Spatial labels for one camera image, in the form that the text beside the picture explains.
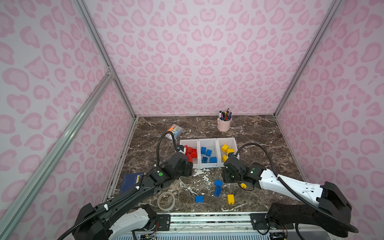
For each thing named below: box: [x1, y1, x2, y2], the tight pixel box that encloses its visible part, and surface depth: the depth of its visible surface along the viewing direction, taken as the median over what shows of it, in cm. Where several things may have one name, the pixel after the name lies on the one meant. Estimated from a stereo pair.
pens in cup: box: [219, 106, 232, 121], surface depth 106 cm
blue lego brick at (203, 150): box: [201, 146, 207, 155], surface depth 98 cm
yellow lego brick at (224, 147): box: [221, 144, 229, 153], surface depth 100 cm
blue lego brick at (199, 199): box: [195, 195, 205, 203], surface depth 82 cm
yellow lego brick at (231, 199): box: [227, 194, 235, 205], surface depth 80 cm
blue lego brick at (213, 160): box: [209, 157, 218, 163], surface depth 96 cm
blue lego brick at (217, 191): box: [214, 186, 222, 197], surface depth 84 cm
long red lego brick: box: [187, 153, 193, 163], surface depth 96 cm
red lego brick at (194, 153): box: [191, 148, 198, 159], surface depth 97 cm
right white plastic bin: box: [217, 137, 238, 168], surface depth 99 cm
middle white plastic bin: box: [198, 138, 221, 169], surface depth 97 cm
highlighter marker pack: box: [167, 123, 184, 140], surface depth 112 cm
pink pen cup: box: [217, 116, 233, 132], surface depth 108 cm
